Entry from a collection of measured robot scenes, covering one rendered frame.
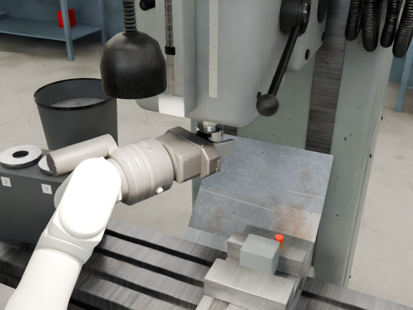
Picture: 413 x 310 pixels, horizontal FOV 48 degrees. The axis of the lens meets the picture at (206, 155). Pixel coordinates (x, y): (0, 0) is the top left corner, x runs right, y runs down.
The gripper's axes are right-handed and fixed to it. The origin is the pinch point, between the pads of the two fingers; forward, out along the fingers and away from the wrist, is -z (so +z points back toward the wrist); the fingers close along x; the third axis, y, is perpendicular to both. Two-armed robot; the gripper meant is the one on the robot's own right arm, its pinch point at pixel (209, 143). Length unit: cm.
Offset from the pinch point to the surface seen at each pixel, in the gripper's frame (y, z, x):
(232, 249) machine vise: 23.6, -4.1, -2.3
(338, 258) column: 47, -43, -3
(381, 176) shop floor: 121, -213, 71
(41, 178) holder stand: 14.5, 18.6, 31.6
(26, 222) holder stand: 27, 22, 37
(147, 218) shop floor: 123, -70, 134
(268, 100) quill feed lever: -13.9, 4.3, -16.1
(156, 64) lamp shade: -21.0, 19.5, -13.4
